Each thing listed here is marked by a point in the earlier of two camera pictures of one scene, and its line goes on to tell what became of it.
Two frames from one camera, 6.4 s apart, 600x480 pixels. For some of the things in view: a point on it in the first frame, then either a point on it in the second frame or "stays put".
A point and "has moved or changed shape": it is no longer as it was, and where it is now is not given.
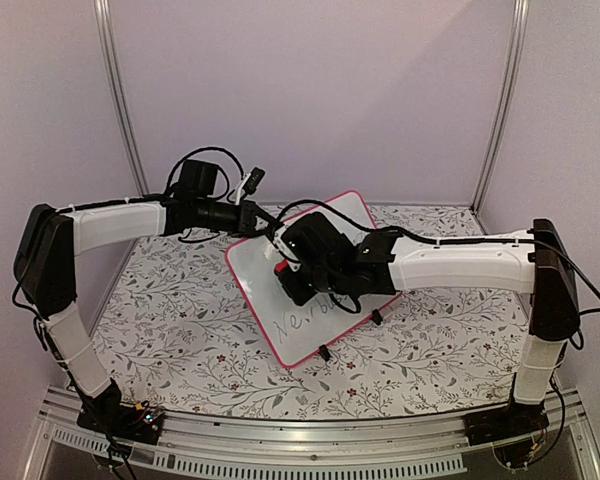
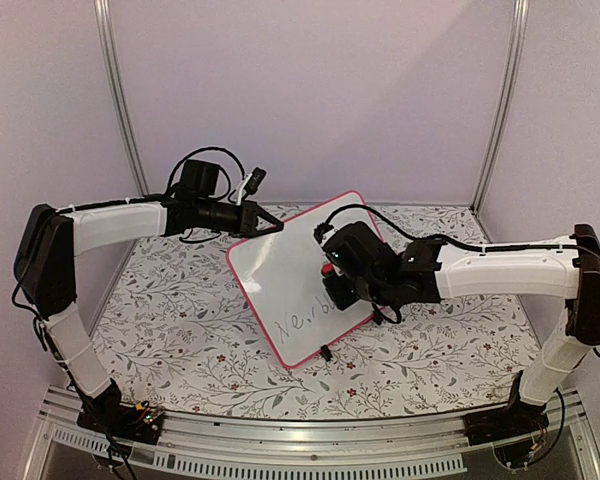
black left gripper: x=247 y=222 stays put
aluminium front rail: x=432 y=445 stays put
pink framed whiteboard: x=293 y=330 stays put
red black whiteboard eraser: x=281 y=267 has moved or changed shape
